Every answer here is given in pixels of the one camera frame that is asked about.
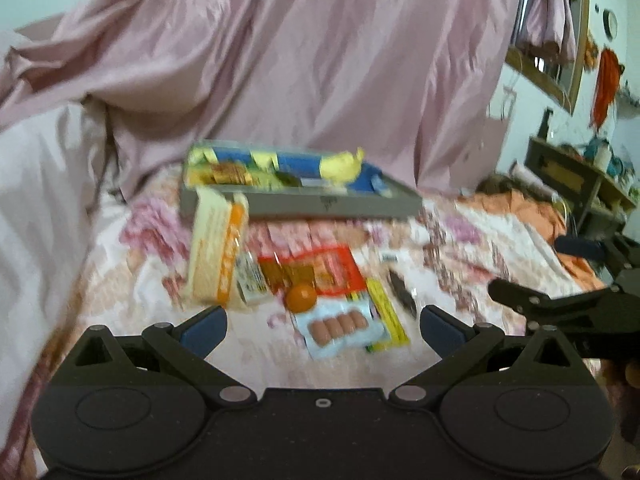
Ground grey cardboard box tray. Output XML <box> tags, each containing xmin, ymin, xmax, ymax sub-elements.
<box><xmin>180</xmin><ymin>141</ymin><xmax>422</xmax><ymax>219</ymax></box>

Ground sausages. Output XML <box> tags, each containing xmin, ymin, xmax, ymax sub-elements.
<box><xmin>293</xmin><ymin>296</ymin><xmax>390</xmax><ymax>360</ymax></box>

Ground red tofu snack packet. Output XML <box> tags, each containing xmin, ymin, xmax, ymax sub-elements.
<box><xmin>258</xmin><ymin>245</ymin><xmax>367</xmax><ymax>297</ymax></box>

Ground yellow biscuit packet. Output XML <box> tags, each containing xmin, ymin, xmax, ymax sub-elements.
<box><xmin>366</xmin><ymin>278</ymin><xmax>410</xmax><ymax>353</ymax></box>

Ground white pink duvet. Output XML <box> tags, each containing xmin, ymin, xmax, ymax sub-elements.
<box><xmin>1</xmin><ymin>102</ymin><xmax>117</xmax><ymax>443</ymax></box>

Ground dark wooden side table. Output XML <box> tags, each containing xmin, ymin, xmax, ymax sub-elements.
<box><xmin>525</xmin><ymin>136</ymin><xmax>636</xmax><ymax>237</ymax></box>

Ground small orange mandarin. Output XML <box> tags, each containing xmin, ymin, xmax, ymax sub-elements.
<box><xmin>283</xmin><ymin>283</ymin><xmax>318</xmax><ymax>314</ymax></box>

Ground floral bed sheet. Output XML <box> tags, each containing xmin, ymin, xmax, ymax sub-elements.
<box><xmin>0</xmin><ymin>164</ymin><xmax>606</xmax><ymax>480</ymax></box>

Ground orange cloth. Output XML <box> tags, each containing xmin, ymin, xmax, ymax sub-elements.
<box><xmin>460</xmin><ymin>191</ymin><xmax>604</xmax><ymax>292</ymax></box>

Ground orange cream bread package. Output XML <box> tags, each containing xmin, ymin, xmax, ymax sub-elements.
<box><xmin>182</xmin><ymin>186</ymin><xmax>248</xmax><ymax>306</ymax></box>

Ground gold foil snack packet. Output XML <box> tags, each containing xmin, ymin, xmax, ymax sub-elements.
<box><xmin>202</xmin><ymin>162</ymin><xmax>254</xmax><ymax>186</ymax></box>

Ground small white snack packet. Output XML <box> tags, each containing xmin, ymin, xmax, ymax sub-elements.
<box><xmin>234</xmin><ymin>252</ymin><xmax>272</xmax><ymax>307</ymax></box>

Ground orange hanging tassel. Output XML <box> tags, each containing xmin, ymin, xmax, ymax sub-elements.
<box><xmin>590</xmin><ymin>48</ymin><xmax>626</xmax><ymax>132</ymax></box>

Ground pink satin curtain cloth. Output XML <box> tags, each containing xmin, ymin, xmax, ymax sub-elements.
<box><xmin>0</xmin><ymin>0</ymin><xmax>580</xmax><ymax>196</ymax></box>

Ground clear packet dark dried fish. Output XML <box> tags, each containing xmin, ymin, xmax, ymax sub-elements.
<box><xmin>380</xmin><ymin>252</ymin><xmax>419</xmax><ymax>320</ymax></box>

